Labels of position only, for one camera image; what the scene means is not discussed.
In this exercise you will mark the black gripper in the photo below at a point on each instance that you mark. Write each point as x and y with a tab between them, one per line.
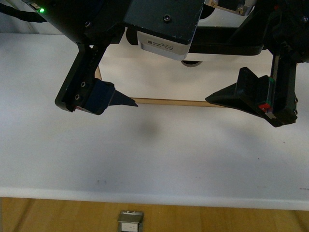
268	22

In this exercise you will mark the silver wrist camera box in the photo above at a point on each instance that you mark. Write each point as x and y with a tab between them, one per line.
163	47

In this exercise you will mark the light wooden drawer cabinet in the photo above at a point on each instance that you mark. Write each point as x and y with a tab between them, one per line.
169	101

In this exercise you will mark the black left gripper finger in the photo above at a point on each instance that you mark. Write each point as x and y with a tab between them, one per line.
83	91

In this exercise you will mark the black drawer handle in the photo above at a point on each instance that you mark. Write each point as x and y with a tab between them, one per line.
216	40

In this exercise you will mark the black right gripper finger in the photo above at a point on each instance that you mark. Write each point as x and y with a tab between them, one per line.
271	97

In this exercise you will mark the metal floor outlet box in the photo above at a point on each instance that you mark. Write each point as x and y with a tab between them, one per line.
130	221

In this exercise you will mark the white lower drawer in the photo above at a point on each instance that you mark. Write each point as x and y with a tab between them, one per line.
223	69

